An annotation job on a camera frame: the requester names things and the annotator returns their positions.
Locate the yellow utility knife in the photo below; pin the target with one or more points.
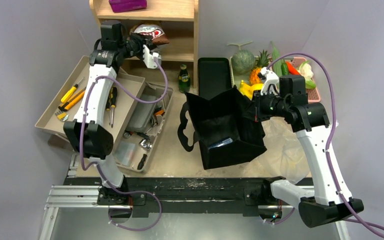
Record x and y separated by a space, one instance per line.
73 100

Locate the clear plastic grocery bag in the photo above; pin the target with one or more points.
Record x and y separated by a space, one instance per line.
285 156

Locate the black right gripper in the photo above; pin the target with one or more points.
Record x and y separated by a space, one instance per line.
258 106

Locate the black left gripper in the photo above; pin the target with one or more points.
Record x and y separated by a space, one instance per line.
141 40

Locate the green netted toy melon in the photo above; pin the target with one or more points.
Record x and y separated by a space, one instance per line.
243 60

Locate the small hex key set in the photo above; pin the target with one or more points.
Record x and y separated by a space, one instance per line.
61 116

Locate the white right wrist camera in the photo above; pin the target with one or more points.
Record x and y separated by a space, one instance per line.
269 80

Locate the orange toy pineapple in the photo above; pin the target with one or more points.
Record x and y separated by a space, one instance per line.
262 61

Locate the yellow toy banana lower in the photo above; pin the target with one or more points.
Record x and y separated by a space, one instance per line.
246 90

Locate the black yellow large screwdriver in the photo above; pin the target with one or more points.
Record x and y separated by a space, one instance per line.
113 101

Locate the black yellow small screwdriver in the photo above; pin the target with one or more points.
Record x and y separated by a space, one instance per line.
108 109

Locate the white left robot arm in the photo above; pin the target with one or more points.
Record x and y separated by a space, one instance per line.
86 132

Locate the wooden shelf unit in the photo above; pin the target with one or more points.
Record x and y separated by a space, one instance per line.
178 18

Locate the green plastic basket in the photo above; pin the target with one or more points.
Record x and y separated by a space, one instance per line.
237 78

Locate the grey plastic tool case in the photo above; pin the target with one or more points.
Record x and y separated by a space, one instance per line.
140 117

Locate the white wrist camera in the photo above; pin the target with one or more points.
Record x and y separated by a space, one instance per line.
151 59
269 80

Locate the white toy cauliflower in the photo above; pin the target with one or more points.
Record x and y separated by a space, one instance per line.
305 71

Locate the purple box on shelf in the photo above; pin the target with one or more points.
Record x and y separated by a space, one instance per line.
121 6

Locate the small green toy chili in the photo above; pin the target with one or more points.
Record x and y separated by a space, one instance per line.
284 68

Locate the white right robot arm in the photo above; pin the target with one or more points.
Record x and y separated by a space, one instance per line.
331 200

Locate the beige plastic toolbox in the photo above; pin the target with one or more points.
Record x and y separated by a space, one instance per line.
142 82

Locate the yellow handle screwdriver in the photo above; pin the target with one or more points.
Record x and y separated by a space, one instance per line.
71 91

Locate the orange hex key set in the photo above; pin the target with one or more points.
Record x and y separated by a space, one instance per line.
160 112

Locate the green perrier glass bottle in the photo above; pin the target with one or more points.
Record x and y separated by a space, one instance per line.
184 79

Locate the red chips snack bag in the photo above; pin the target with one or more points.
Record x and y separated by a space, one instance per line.
151 29

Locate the yellow toy bell pepper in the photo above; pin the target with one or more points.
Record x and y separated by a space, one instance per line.
255 87

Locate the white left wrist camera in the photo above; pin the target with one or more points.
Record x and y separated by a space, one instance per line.
151 59

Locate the black fabric tote bag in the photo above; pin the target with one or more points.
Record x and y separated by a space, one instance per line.
220 117

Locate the black plastic tray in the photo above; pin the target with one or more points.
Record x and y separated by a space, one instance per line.
214 76

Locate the dark packet in tote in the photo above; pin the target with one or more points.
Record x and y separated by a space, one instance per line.
223 142

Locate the orange toy carrot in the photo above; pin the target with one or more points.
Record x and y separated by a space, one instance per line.
291 69

